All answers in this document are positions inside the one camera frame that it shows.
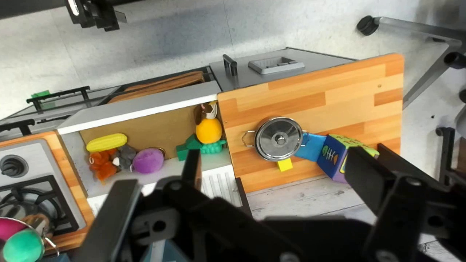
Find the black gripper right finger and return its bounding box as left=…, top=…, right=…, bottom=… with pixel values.
left=343, top=143, right=466, bottom=262

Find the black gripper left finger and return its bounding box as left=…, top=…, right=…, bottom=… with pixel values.
left=71, top=149, right=215, bottom=262

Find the large steel pot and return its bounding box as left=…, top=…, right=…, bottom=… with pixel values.
left=0, top=213, right=62, bottom=262

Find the small steel pot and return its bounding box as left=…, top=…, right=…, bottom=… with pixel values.
left=240, top=115, right=308, bottom=165

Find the orange plush toy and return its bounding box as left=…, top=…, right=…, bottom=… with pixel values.
left=85, top=150, right=120, bottom=182

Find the grey plush toy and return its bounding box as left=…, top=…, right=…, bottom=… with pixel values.
left=114, top=144, right=139, bottom=172

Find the purple toy eggplant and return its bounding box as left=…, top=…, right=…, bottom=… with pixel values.
left=130, top=147, right=165, bottom=175

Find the long yellow toy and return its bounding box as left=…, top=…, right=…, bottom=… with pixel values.
left=84, top=133, right=129, bottom=153

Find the colourful soft cube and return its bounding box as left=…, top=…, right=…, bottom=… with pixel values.
left=315, top=134, right=381, bottom=185

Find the green ball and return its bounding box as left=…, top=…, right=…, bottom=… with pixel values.
left=1, top=229, right=46, bottom=262

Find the green plush toy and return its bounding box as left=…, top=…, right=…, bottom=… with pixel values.
left=174, top=136, right=228, bottom=162

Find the pink toy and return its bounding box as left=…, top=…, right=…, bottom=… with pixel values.
left=0, top=217, right=30, bottom=242

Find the grey toy stove top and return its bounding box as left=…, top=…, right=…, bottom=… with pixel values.
left=0, top=137, right=88, bottom=245

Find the white toy sink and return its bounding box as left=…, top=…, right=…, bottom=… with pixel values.
left=56, top=79, right=244, bottom=216

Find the black stove knob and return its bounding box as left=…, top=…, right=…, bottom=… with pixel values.
left=0, top=155, right=24, bottom=178

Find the small yellow block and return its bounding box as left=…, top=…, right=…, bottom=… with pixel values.
left=275, top=157, right=295, bottom=173

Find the round yellow toy fruit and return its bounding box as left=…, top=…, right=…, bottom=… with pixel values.
left=193, top=117, right=224, bottom=146

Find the wooden toy kitchen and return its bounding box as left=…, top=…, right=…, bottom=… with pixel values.
left=0, top=47, right=404, bottom=254

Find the small green tag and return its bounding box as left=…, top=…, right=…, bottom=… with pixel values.
left=28, top=89, right=52, bottom=101

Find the brown white toy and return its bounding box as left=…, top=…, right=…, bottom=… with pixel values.
left=194, top=101, right=218, bottom=123

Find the long black door handle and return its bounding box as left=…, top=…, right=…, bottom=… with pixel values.
left=26, top=86, right=93, bottom=111

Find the short black door handle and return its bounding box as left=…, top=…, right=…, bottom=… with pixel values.
left=221, top=54, right=238, bottom=79

